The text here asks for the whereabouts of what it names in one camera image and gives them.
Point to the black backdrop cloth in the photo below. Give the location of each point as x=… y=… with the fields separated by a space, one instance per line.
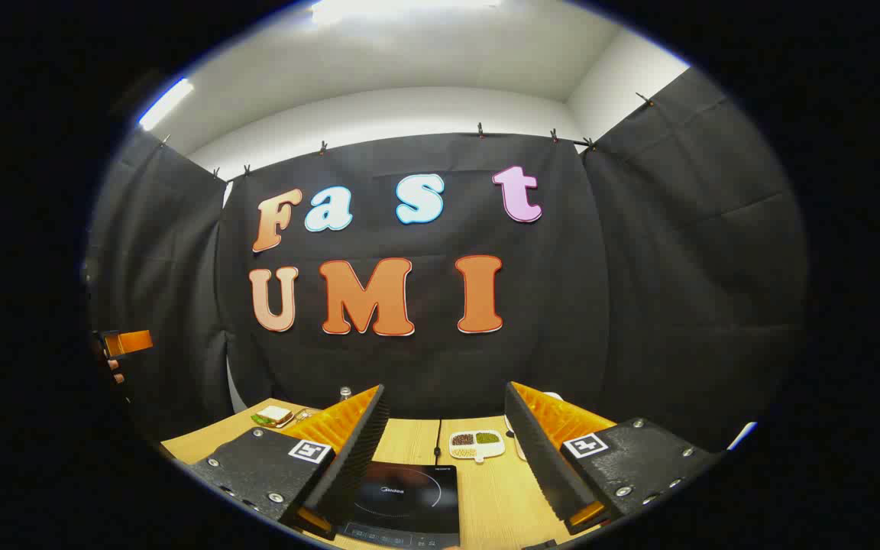
x=425 y=359

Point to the white divided bean dish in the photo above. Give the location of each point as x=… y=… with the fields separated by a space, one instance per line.
x=477 y=447

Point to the small white plate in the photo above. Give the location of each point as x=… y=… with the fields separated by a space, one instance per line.
x=287 y=422

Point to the sandwich with lettuce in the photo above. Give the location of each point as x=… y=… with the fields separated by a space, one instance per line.
x=273 y=415

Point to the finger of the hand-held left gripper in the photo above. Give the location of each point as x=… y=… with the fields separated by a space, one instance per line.
x=131 y=342

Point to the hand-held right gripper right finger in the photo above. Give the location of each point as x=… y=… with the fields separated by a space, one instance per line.
x=539 y=458

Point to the ceiling light tube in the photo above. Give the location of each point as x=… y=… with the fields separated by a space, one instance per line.
x=402 y=8
x=165 y=105

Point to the row of small cloth clips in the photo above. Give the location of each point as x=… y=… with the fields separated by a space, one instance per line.
x=480 y=131

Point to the black induction cooktop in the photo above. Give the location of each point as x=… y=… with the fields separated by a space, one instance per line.
x=409 y=496

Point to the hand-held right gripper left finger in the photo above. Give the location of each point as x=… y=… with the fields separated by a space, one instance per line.
x=356 y=458

